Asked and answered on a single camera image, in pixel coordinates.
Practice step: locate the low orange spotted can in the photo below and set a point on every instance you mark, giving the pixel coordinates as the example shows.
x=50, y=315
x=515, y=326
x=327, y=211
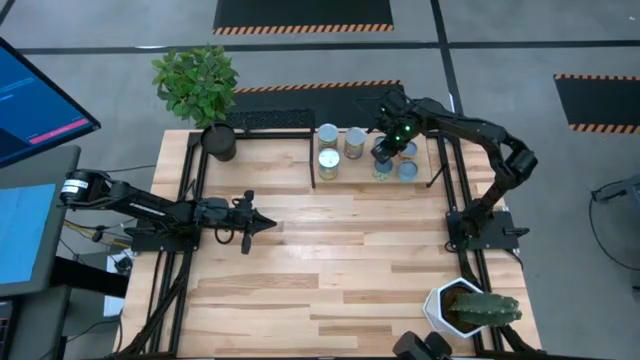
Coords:
x=411, y=151

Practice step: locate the black mat hazard stripe edge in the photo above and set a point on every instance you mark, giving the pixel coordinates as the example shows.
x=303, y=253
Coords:
x=340, y=105
x=600, y=102
x=300, y=12

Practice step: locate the cactus in white pot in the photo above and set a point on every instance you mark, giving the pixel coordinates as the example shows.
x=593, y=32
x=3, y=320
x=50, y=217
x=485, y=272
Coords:
x=485, y=307

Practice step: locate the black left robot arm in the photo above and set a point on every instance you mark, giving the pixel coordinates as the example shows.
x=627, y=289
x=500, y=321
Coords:
x=145, y=207

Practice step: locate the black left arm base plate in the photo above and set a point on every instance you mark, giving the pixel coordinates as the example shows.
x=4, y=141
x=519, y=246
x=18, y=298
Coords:
x=155, y=242

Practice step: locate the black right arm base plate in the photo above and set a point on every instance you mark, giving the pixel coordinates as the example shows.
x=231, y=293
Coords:
x=495, y=232

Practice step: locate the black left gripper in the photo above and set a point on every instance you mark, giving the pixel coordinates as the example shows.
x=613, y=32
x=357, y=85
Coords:
x=225, y=217

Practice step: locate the low teal can white lines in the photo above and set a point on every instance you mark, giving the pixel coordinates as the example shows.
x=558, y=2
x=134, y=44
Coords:
x=408, y=171

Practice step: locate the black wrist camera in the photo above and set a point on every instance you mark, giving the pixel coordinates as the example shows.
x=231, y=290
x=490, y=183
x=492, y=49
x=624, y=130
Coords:
x=391, y=109
x=242, y=202

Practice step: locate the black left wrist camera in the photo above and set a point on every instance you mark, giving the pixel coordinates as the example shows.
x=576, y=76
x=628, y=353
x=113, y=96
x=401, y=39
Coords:
x=242, y=202

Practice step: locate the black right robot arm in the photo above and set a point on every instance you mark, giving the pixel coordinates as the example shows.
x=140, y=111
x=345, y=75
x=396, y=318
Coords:
x=470, y=125

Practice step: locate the grey console blue screen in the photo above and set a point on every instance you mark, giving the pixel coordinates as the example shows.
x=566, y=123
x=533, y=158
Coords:
x=25, y=235

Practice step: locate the green plant in black pot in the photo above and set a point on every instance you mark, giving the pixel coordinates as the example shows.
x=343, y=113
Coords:
x=195, y=85

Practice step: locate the tall peaches can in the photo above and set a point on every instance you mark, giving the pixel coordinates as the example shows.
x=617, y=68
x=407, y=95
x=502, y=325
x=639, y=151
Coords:
x=355, y=137

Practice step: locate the tall yellow orange striped can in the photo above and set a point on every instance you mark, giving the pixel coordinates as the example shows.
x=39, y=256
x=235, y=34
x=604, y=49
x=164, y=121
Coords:
x=328, y=132

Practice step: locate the low mushroom can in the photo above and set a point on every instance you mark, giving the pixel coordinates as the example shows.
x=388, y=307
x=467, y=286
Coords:
x=382, y=172

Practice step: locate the large tilted monitor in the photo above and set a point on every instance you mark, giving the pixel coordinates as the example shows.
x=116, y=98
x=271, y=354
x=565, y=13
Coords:
x=35, y=105

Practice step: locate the black perforated rubber mat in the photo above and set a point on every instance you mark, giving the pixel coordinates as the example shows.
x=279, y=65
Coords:
x=270, y=120

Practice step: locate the grey stand leg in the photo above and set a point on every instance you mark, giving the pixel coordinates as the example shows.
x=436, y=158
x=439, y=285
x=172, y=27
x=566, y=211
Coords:
x=620, y=189

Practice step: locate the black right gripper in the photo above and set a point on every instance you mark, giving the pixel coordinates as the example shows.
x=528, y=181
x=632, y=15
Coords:
x=404, y=132

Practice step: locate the black aluminium table frame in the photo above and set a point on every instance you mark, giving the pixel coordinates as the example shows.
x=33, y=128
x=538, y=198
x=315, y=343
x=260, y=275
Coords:
x=275, y=135

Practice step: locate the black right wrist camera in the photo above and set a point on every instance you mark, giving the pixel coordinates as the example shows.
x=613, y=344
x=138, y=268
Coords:
x=391, y=109

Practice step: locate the black rounded device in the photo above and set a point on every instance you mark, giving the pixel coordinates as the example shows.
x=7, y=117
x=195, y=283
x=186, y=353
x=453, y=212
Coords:
x=422, y=346

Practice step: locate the tall carrots can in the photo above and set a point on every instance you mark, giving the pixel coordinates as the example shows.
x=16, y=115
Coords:
x=329, y=159

